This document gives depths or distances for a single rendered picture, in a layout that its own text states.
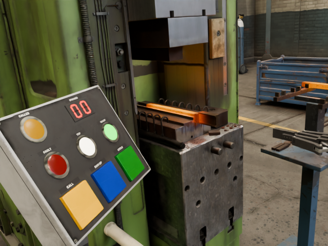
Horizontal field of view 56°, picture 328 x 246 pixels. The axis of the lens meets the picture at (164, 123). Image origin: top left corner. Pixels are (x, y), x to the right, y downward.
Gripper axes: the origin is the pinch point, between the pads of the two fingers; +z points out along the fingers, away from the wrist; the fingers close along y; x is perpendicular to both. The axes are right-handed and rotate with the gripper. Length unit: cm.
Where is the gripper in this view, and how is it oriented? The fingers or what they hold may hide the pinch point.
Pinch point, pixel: (284, 134)
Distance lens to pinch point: 101.1
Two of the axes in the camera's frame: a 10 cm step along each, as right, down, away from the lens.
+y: 7.4, -2.5, 6.2
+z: -6.7, -1.8, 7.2
